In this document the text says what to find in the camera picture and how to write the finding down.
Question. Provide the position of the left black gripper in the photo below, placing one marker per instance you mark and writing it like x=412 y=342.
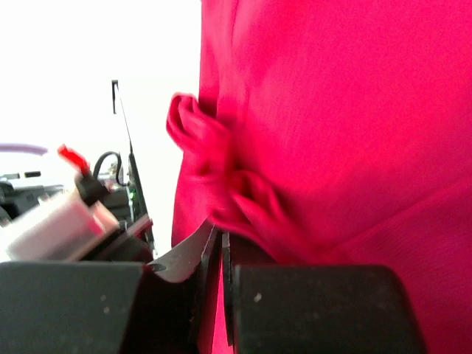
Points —
x=120 y=246

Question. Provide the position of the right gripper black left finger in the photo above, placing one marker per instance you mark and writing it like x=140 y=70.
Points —
x=167 y=306

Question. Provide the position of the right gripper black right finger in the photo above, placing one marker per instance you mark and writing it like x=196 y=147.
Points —
x=273 y=308

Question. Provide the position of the bright red t shirt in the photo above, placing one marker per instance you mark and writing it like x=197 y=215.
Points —
x=338 y=132

